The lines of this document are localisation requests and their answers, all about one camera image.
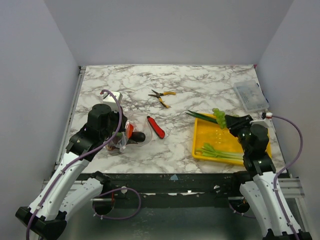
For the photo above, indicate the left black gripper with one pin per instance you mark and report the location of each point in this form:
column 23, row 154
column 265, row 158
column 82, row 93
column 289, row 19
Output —
column 123, row 122

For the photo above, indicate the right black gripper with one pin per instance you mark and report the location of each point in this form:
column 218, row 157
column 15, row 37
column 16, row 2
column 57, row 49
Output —
column 238, row 122

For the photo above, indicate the green toy grapes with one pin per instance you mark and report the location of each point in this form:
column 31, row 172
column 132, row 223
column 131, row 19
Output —
column 220, row 117

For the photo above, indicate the orange toy carrot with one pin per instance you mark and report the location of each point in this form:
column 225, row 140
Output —
column 129, row 130

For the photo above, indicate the clear zip top bag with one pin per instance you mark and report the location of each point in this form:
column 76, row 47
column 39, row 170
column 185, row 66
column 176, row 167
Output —
column 125, row 145

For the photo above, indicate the purple toy eggplant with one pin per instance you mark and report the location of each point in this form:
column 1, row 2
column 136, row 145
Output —
column 138, row 137

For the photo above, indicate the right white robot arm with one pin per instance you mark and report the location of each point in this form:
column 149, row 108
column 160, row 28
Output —
column 261, row 187

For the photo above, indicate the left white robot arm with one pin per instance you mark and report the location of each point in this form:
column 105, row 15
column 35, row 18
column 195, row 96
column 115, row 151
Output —
column 48, row 214

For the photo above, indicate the green onion toy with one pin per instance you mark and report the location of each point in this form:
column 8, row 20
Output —
column 202, row 116

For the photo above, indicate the yellow plastic tray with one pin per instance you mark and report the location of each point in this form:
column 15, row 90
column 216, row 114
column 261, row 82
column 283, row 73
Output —
column 220, row 139

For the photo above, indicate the clear plastic screw box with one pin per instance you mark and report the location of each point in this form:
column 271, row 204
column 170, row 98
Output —
column 251, row 96

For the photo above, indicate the green celery toy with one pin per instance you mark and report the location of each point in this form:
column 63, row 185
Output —
column 208, row 150

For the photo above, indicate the red black utility knife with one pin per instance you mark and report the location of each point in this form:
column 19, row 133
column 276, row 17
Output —
column 155, row 127

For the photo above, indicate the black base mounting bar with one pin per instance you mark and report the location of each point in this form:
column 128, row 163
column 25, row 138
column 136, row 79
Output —
column 174, row 190

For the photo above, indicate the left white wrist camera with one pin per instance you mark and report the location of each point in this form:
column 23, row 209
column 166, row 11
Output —
column 110, row 101

